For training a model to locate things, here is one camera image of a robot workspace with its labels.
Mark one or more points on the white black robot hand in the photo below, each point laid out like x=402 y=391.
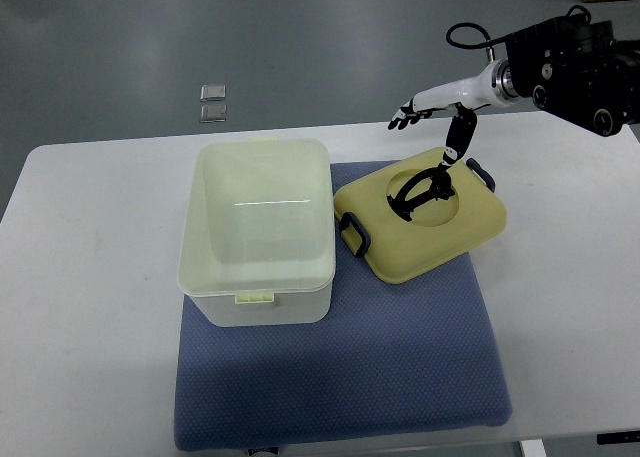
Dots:
x=492 y=87

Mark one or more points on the yellow box lid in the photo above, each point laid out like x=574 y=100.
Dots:
x=436 y=231

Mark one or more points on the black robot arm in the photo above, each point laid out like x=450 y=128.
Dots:
x=570 y=67

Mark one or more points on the white storage box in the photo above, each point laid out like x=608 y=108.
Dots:
x=258 y=245

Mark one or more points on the upper silver floor plate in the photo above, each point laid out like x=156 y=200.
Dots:
x=212 y=92

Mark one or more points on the silver floor plate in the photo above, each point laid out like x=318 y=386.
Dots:
x=212 y=92
x=211 y=113

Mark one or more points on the lower silver floor plate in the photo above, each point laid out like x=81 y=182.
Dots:
x=211 y=113

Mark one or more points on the blue padded mat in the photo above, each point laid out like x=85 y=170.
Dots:
x=386 y=359

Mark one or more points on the black table control panel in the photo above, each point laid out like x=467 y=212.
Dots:
x=616 y=438

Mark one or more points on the black label under mat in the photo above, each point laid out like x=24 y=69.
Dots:
x=271 y=450

